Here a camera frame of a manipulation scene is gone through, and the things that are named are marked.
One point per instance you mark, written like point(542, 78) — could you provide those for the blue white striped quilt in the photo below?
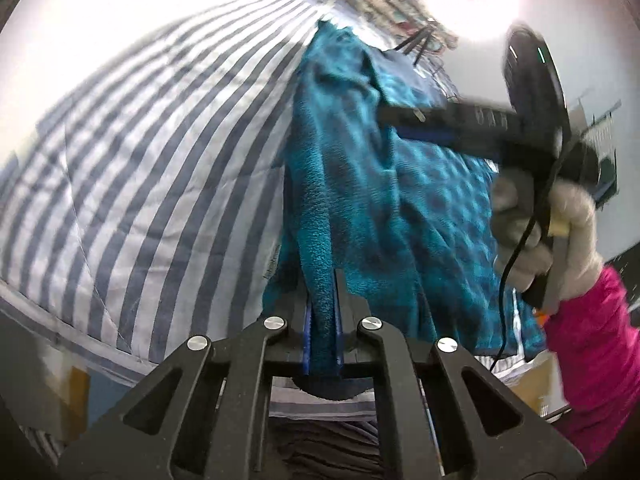
point(150, 160)

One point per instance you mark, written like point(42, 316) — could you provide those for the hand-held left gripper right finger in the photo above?
point(338, 325)

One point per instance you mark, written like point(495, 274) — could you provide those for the person's right hand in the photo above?
point(525, 225)

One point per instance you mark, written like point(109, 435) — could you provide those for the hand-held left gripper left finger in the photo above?
point(308, 345)

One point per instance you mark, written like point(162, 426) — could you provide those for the black tripod legs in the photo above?
point(417, 45)

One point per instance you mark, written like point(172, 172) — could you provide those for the cardboard box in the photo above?
point(537, 385)

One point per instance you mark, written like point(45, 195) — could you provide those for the teal fleece garment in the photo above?
point(370, 200)

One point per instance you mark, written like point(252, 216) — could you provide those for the dark grey cloth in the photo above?
point(325, 450)

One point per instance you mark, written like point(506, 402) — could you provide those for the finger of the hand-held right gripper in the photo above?
point(415, 119)

